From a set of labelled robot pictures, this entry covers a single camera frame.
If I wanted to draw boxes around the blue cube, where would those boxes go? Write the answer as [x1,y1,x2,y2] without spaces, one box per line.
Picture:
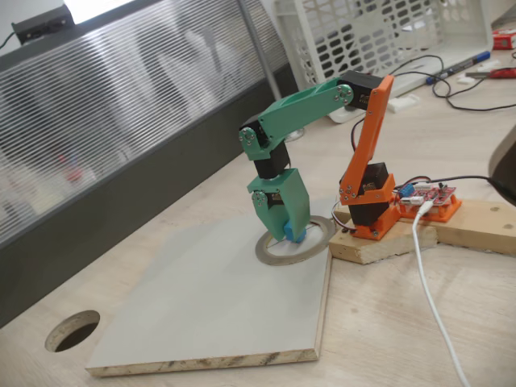
[283,220,307,245]

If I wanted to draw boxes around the short wooden block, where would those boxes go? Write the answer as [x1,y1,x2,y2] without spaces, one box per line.
[328,223,439,266]

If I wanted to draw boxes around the grey chipboard panel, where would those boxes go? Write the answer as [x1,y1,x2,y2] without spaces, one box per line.
[84,200,338,379]

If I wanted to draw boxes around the red controller circuit board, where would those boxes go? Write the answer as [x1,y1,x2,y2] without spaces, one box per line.
[397,181,459,209]

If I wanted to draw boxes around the white plastic block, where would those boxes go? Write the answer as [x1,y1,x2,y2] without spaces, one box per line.
[385,93,420,112]

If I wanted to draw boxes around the orange circuit board holder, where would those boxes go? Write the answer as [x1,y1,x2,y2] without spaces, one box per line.
[397,193,463,223]

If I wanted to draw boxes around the ribbed translucent desk partition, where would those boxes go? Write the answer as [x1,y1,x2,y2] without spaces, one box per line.
[0,0,302,330]

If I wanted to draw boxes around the long wooden plank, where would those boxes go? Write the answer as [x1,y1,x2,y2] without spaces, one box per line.
[335,199,516,256]

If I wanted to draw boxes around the blue capped marker pen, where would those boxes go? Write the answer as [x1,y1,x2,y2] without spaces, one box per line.
[426,50,492,85]

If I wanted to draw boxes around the dark grey rounded object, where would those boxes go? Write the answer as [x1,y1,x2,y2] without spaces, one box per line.
[488,124,516,202]

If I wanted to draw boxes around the white plastic lattice crate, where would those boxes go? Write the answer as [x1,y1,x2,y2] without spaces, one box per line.
[273,0,495,124]

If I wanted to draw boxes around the red and white box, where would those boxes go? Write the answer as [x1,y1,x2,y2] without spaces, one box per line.
[491,30,516,52]

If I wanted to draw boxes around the black box device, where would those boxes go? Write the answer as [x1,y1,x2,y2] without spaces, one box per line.
[10,4,74,44]

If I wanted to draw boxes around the grey ring of tape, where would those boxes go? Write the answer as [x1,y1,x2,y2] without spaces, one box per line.
[254,215,336,267]

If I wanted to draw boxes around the white USB cable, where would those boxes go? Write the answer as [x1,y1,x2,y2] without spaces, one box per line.
[411,201,472,387]

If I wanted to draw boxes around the black power cable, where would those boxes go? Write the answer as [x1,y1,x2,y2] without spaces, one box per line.
[431,173,516,201]

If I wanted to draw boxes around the thin black cable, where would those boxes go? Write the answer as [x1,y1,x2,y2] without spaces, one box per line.
[390,54,516,112]

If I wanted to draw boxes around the red handled pliers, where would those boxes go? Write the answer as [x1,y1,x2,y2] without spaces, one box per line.
[465,67,516,81]

